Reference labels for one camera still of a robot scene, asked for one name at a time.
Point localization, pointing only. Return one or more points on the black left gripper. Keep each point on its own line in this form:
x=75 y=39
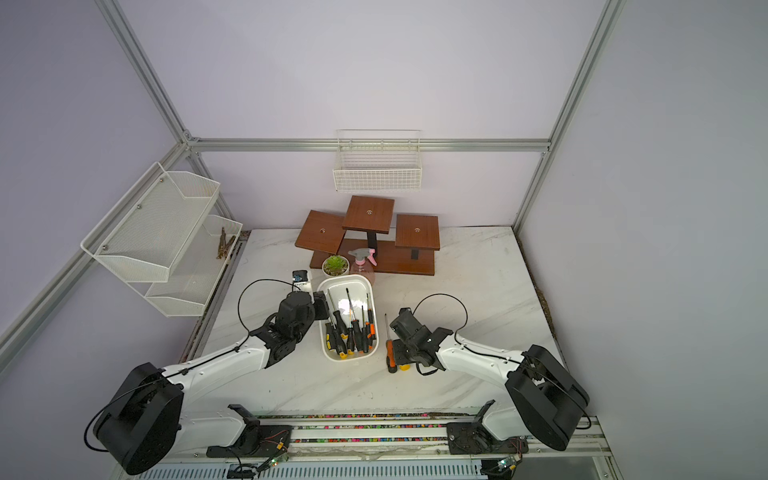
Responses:
x=319 y=302

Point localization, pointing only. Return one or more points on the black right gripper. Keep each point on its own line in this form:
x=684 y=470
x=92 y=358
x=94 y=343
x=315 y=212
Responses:
x=400 y=354

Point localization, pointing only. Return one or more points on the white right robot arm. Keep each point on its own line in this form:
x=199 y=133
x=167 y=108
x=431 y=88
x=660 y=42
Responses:
x=547 y=399

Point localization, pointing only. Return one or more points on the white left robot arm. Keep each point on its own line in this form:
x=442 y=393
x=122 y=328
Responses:
x=149 y=416

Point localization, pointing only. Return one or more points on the white storage box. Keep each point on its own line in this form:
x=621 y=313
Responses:
x=358 y=287

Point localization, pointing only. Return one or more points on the black dotted yellow screwdriver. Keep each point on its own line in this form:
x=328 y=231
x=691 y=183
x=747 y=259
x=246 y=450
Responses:
x=355 y=326

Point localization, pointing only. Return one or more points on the slim orange black screwdriver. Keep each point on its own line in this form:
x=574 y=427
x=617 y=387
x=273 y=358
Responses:
x=371 y=331

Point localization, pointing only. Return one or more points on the pink spray bottle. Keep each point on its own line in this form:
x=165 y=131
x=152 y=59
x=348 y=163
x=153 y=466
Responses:
x=363 y=263

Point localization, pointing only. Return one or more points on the brown wooden tiered stand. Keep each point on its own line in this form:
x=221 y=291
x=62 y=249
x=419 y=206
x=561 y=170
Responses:
x=394 y=243

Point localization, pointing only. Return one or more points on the brown twigs on shelf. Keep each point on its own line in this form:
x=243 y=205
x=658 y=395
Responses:
x=226 y=242

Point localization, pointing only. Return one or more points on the white mesh lower shelf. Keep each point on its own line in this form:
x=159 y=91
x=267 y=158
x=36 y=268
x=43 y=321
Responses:
x=192 y=283

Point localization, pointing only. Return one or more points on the white mesh shelf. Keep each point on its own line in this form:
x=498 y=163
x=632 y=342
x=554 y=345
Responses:
x=192 y=283
x=143 y=238

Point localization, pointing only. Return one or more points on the white mesh upper shelf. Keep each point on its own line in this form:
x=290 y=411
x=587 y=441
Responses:
x=143 y=238

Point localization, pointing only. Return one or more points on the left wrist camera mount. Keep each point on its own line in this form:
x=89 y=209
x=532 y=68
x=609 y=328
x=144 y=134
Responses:
x=302 y=281

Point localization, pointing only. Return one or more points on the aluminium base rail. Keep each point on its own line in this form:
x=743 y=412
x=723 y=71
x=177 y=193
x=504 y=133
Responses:
x=399 y=446

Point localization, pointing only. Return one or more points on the white wire wall basket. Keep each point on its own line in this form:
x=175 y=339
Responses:
x=377 y=161

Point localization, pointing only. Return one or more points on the aluminium frame post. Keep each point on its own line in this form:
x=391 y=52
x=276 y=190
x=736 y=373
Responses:
x=605 y=25

